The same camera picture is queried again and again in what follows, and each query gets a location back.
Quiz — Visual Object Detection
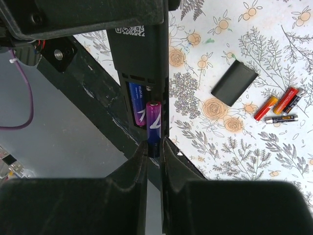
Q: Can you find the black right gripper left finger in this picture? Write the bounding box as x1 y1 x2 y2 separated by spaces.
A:
0 141 148 235

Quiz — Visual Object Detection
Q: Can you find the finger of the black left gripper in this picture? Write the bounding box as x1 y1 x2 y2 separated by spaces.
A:
0 0 168 41

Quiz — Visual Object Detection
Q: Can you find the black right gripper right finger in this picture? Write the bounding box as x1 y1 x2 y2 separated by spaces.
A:
160 139 313 235

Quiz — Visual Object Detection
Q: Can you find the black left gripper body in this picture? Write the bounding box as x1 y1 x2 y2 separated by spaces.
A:
0 22 46 66

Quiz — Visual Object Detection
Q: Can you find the blue purple battery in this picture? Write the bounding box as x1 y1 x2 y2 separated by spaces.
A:
129 83 146 127
146 101 161 158

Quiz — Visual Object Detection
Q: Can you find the black battery cover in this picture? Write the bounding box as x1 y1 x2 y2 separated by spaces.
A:
211 60 259 107

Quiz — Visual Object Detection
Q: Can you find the floral table mat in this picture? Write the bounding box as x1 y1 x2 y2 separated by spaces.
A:
73 0 313 209

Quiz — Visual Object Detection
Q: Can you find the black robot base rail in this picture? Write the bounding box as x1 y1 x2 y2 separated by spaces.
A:
38 36 144 159

